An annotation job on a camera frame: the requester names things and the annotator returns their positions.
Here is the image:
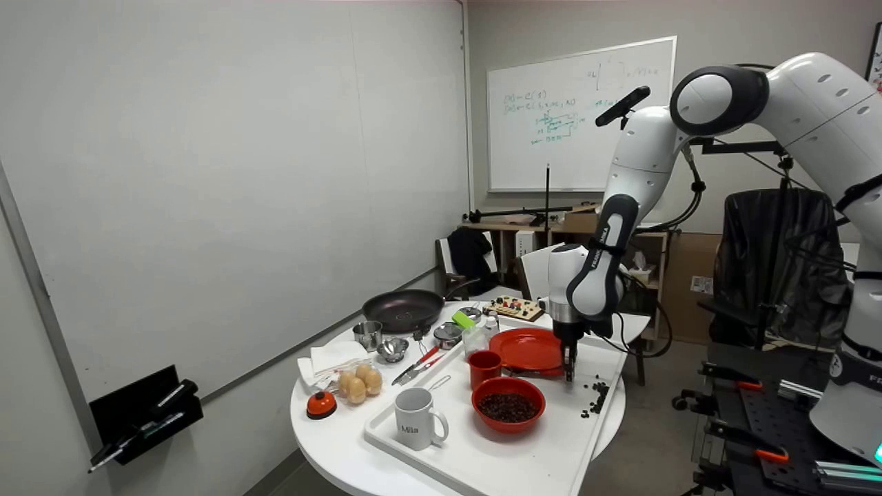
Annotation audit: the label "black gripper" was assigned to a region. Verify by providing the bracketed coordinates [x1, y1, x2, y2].
[555, 314, 596, 382]

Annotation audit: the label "red bowl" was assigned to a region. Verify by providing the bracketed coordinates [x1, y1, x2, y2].
[470, 374, 549, 437]

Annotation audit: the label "small steel bowl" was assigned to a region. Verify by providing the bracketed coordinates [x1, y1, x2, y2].
[374, 336, 414, 363]

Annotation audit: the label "loose scattered coffee beans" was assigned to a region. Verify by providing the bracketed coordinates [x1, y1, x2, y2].
[580, 380, 613, 420]

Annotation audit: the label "red plate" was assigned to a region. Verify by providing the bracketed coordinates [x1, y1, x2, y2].
[487, 325, 567, 380]

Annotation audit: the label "white stool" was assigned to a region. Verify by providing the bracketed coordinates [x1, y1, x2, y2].
[610, 310, 654, 389]

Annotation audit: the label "heaped coffee bean mass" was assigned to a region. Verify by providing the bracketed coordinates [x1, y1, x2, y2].
[479, 392, 540, 423]

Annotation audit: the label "red cup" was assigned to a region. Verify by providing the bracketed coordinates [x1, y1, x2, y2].
[467, 347, 507, 393]

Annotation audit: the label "white canvas wooden chair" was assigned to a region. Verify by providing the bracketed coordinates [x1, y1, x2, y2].
[519, 241, 573, 301]
[435, 225, 504, 298]

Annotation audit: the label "white plastic tray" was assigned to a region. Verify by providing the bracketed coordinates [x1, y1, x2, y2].
[361, 325, 631, 496]

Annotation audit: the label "cardboard box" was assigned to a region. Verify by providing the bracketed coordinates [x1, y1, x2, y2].
[658, 228, 724, 347]

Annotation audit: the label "black jacket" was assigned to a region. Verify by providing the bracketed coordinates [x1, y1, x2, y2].
[446, 225, 497, 285]

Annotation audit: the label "white mug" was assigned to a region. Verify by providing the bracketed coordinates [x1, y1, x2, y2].
[391, 386, 452, 451]

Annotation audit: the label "black tripod stand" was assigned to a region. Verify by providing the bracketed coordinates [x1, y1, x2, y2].
[461, 163, 602, 250]

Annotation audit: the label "black frying pan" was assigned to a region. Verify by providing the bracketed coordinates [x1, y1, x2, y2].
[358, 285, 446, 338]

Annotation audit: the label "small steel pot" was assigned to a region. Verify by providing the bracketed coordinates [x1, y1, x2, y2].
[354, 317, 383, 352]

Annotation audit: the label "bread rolls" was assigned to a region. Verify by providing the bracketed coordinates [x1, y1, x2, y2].
[330, 357, 385, 407]

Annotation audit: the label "white napkin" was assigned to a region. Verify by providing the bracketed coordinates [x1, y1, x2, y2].
[294, 338, 374, 389]

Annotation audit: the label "whiteboard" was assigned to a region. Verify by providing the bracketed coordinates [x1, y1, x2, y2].
[486, 32, 680, 196]

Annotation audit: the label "orange call bell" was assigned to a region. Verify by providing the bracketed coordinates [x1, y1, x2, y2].
[304, 389, 339, 420]

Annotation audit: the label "framed picture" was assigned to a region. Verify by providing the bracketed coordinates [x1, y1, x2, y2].
[864, 22, 882, 84]

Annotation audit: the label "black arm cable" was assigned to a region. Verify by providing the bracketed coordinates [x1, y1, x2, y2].
[631, 135, 712, 360]

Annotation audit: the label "black stereo camera bar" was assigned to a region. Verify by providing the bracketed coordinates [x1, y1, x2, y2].
[594, 82, 654, 130]

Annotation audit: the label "black wall holder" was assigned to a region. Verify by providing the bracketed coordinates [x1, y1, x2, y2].
[85, 363, 206, 476]

